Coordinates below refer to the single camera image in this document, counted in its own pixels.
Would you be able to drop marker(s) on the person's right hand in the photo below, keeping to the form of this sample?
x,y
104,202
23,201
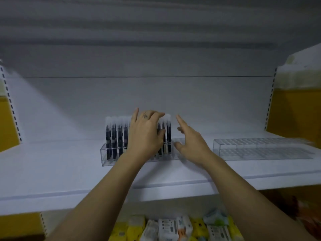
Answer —
x,y
194,145

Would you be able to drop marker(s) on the person's left hand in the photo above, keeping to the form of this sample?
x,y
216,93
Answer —
x,y
144,140

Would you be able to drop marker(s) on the person's left thumb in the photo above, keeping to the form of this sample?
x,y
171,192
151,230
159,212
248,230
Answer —
x,y
161,138

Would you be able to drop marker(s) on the person's right thumb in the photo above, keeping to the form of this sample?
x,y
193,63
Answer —
x,y
179,146

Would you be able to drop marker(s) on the person's left little finger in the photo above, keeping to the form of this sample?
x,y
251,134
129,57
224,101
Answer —
x,y
135,115

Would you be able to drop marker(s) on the row of black pens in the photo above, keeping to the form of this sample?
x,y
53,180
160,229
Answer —
x,y
114,138

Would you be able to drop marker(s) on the person's right forearm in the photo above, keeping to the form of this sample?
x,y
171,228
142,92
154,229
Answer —
x,y
250,203

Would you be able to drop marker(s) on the person's left forearm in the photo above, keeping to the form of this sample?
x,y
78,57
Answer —
x,y
100,203

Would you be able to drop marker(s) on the pile of yellow white packets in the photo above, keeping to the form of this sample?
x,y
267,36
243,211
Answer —
x,y
165,229

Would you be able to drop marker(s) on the empty clear acrylic pen holder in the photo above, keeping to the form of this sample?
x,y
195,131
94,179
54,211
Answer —
x,y
263,149

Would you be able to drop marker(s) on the white metal shelf board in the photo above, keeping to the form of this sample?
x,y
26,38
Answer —
x,y
50,173

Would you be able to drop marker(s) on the slotted white shelf upright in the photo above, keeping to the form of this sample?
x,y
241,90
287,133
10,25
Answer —
x,y
270,97
10,102

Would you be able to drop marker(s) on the yellow side panel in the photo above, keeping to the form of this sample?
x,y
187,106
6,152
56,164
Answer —
x,y
296,112
7,122

